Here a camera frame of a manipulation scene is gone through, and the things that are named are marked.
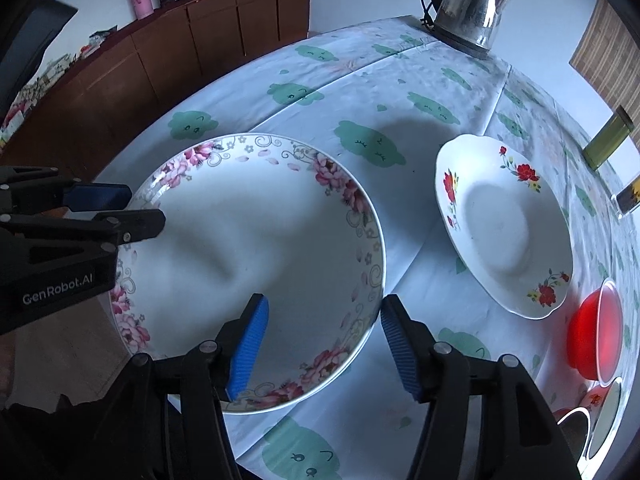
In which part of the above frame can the white enamel bowl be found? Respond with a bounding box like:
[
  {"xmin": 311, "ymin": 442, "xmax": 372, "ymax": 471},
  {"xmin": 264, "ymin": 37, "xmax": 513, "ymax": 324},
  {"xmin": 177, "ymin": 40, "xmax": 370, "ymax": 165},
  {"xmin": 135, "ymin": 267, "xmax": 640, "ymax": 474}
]
[{"xmin": 586, "ymin": 379, "xmax": 624, "ymax": 462}]

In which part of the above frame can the stainless steel electric kettle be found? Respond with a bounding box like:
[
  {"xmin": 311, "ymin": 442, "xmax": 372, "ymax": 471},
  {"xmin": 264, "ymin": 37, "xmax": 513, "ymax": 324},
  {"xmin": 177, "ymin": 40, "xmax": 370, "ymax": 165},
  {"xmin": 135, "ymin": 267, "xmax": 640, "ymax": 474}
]
[{"xmin": 419, "ymin": 0, "xmax": 511, "ymax": 61}]

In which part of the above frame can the glass tea bottle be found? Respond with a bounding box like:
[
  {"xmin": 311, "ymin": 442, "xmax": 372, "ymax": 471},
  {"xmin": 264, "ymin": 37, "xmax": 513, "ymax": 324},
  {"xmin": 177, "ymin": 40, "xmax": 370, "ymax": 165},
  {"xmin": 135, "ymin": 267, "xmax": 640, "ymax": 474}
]
[{"xmin": 611, "ymin": 175, "xmax": 640, "ymax": 218}]

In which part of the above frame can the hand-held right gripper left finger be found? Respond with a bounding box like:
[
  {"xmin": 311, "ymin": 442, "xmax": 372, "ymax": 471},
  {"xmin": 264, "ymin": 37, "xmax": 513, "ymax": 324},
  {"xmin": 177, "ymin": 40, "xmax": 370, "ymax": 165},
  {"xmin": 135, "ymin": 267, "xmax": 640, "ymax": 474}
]
[{"xmin": 85, "ymin": 292, "xmax": 271, "ymax": 480}]

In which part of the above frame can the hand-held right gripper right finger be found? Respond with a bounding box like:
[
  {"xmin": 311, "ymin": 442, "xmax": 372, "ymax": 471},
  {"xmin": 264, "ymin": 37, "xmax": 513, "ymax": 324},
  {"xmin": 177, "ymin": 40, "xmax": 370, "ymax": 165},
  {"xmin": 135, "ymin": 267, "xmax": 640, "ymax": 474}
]
[{"xmin": 381, "ymin": 293, "xmax": 583, "ymax": 480}]

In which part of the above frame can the red plastic bowl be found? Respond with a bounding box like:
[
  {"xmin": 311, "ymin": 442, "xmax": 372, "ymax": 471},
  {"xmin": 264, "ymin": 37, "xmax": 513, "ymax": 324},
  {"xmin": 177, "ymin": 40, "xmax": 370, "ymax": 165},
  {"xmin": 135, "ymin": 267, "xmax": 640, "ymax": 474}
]
[{"xmin": 566, "ymin": 277, "xmax": 625, "ymax": 386}]

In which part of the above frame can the cloud print tablecloth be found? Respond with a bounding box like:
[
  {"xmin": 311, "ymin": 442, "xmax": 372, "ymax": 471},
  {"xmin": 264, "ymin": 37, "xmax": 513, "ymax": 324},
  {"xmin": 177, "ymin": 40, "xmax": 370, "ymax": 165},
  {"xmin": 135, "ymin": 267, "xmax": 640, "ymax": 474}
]
[{"xmin": 92, "ymin": 12, "xmax": 631, "ymax": 480}]

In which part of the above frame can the bamboo blind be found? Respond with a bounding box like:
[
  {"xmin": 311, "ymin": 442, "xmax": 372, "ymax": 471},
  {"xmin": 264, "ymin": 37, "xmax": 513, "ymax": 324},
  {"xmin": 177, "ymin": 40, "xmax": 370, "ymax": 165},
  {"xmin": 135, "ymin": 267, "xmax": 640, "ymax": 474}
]
[{"xmin": 569, "ymin": 0, "xmax": 640, "ymax": 116}]

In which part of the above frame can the brown wooden sideboard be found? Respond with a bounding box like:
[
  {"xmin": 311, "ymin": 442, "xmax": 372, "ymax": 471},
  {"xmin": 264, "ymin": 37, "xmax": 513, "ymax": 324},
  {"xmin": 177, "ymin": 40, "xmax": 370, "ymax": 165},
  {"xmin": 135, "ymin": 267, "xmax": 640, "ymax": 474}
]
[{"xmin": 0, "ymin": 0, "xmax": 312, "ymax": 181}]

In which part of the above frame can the large pink floral plate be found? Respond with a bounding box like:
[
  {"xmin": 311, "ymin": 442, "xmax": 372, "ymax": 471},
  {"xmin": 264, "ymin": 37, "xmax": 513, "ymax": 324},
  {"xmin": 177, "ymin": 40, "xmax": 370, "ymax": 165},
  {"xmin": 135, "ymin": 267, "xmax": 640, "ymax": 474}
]
[{"xmin": 109, "ymin": 132, "xmax": 387, "ymax": 415}]

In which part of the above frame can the floral printed cloth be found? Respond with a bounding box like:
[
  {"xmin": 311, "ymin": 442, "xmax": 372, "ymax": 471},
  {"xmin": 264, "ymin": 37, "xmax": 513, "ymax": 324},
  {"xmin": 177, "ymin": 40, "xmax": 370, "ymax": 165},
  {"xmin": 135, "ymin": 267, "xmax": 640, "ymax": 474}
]
[{"xmin": 0, "ymin": 55, "xmax": 71, "ymax": 146}]

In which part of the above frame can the black television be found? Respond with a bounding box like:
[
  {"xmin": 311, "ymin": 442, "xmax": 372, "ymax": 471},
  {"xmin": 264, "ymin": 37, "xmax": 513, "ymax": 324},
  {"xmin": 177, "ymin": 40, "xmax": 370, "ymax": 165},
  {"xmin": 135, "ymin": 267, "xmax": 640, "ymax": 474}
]
[{"xmin": 10, "ymin": 0, "xmax": 79, "ymax": 111}]

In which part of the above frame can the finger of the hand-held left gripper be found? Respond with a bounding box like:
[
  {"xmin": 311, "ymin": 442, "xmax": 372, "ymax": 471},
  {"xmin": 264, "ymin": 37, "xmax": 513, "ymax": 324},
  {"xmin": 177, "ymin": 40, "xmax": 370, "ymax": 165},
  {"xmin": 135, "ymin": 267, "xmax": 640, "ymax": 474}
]
[
  {"xmin": 0, "ymin": 209, "xmax": 167, "ymax": 267},
  {"xmin": 0, "ymin": 165, "xmax": 133, "ymax": 217}
]

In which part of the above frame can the green tumbler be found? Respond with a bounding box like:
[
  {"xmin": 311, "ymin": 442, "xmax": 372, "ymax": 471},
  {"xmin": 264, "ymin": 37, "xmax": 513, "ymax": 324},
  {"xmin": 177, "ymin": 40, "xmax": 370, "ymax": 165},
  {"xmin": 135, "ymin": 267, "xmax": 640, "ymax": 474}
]
[{"xmin": 582, "ymin": 105, "xmax": 633, "ymax": 171}]

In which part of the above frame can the white rimmed bowl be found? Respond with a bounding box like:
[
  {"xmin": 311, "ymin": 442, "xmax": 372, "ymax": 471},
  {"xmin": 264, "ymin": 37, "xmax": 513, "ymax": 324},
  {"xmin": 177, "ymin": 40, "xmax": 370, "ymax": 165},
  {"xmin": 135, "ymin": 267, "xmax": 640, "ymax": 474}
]
[{"xmin": 554, "ymin": 406, "xmax": 591, "ymax": 461}]

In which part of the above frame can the small red flower plate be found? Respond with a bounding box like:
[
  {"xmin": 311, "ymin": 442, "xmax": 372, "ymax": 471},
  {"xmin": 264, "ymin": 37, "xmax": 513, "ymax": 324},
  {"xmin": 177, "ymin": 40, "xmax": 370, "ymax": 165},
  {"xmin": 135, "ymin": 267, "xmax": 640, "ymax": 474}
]
[{"xmin": 434, "ymin": 134, "xmax": 574, "ymax": 321}]

